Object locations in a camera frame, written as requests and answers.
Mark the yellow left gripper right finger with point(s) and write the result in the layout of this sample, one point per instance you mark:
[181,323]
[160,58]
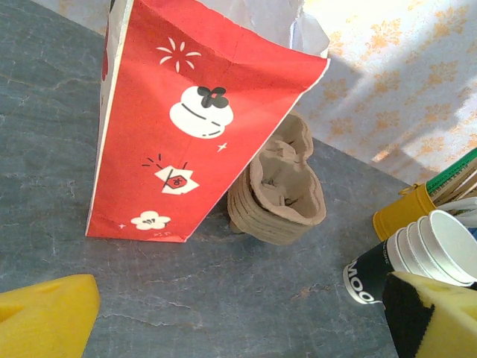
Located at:
[447,328]

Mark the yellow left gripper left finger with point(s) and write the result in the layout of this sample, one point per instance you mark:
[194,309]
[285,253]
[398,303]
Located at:
[44,320]

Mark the red printed paper bag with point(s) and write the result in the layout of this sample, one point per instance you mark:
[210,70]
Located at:
[156,130]

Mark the stack of paper cups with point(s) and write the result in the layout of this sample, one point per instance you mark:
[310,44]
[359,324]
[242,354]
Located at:
[439,242]

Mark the yellow utensil holder cup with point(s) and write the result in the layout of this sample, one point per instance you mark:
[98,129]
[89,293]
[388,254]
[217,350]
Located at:
[402,212]

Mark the wooden stirrer sticks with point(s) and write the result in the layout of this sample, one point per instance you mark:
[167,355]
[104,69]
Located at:
[464,184]

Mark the green wrapped straws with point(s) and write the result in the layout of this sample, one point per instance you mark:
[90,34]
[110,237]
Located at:
[452,171]

